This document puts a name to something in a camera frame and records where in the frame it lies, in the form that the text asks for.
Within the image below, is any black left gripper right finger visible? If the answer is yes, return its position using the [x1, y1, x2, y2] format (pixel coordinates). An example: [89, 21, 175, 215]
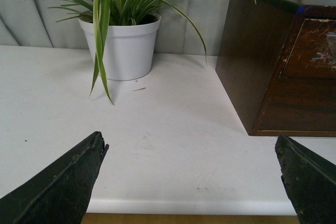
[275, 134, 335, 223]

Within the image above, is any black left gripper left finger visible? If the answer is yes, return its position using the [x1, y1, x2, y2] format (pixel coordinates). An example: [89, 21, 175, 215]
[1, 131, 109, 223]

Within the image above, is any dark wooden drawer cabinet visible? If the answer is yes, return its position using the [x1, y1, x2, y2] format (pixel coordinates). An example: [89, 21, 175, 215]
[215, 0, 335, 137]

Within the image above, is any white plant pot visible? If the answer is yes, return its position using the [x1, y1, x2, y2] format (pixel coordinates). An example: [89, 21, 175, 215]
[78, 13, 162, 81]

